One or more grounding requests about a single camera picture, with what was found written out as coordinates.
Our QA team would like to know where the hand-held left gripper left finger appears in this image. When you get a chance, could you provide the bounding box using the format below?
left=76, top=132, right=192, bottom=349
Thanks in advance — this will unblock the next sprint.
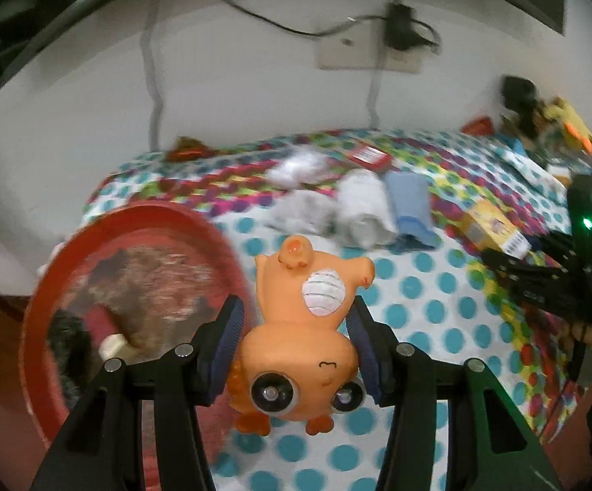
left=30, top=294, right=246, bottom=491

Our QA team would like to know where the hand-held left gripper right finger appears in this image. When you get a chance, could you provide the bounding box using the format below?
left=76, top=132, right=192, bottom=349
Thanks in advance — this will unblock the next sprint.
left=344, top=297, right=565, bottom=491

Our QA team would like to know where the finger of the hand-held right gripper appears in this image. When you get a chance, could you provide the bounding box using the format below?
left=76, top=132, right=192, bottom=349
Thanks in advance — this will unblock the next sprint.
left=481, top=248, right=592, bottom=326
left=526, top=232, right=583, bottom=267

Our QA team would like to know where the orange fish toy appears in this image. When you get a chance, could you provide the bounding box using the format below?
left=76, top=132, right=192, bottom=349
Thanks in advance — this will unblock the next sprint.
left=224, top=235, right=376, bottom=437

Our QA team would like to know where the yellow cardboard box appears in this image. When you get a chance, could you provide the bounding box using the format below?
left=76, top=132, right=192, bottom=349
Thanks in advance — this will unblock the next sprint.
left=460, top=199, right=529, bottom=259

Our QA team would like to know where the white towel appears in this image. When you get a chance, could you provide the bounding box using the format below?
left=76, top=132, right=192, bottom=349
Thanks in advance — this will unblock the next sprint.
left=336, top=169, right=399, bottom=249

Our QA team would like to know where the grey white cloth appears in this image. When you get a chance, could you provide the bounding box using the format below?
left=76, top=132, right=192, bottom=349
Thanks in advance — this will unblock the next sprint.
left=265, top=189, right=338, bottom=236

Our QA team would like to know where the red round basin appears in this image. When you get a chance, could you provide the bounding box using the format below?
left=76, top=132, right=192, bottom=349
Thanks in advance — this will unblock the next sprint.
left=20, top=203, right=250, bottom=491

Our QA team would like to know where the blue towel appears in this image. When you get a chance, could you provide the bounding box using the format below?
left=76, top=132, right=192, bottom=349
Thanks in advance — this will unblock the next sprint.
left=383, top=171, right=437, bottom=254

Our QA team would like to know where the polka dot blanket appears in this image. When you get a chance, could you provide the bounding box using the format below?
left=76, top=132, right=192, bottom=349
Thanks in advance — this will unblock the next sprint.
left=82, top=128, right=592, bottom=491

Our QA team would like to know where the yellow orange plush toy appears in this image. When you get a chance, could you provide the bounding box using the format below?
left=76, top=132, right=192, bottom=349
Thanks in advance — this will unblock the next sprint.
left=541, top=97, right=592, bottom=154

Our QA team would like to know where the cream sock ball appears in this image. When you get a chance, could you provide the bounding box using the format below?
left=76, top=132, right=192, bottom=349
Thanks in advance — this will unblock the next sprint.
left=98, top=333, right=138, bottom=364

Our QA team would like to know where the small red item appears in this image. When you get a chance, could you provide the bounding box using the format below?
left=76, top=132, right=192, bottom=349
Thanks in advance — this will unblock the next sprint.
left=84, top=307, right=123, bottom=349

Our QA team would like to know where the black object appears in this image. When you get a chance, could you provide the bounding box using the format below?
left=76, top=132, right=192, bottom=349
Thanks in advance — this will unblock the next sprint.
left=500, top=76, right=539, bottom=136

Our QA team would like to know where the dark fuzzy item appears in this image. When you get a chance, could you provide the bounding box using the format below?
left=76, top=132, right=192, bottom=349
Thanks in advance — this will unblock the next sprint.
left=45, top=312, right=92, bottom=410

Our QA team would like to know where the red top cardboard box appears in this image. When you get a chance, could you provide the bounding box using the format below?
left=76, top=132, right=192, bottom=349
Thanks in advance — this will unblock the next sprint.
left=347, top=144, right=394, bottom=171

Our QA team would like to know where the white plastic bag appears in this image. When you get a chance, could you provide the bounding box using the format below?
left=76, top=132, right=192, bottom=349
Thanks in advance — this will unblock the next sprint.
left=268, top=146, right=330, bottom=187

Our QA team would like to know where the red snack wrapper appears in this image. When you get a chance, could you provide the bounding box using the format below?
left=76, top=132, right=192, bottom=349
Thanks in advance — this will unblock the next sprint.
left=167, top=135, right=215, bottom=160

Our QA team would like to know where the black power adapter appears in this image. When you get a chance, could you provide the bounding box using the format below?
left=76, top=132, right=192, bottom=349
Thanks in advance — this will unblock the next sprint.
left=384, top=2, right=419, bottom=52

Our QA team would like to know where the short grey cable conduit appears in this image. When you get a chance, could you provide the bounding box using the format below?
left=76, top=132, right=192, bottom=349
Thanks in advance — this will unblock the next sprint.
left=366, top=69, right=383, bottom=128

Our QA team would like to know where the long grey cable conduit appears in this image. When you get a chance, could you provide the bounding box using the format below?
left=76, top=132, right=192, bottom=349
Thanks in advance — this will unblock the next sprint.
left=143, top=0, right=166, bottom=151

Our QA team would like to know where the white wall outlet plate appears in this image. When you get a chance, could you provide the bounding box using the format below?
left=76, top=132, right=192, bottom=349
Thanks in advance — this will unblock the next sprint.
left=318, top=23, right=424, bottom=73

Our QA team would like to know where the black wall charger with cable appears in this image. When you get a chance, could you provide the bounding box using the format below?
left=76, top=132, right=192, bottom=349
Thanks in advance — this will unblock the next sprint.
left=209, top=0, right=441, bottom=56

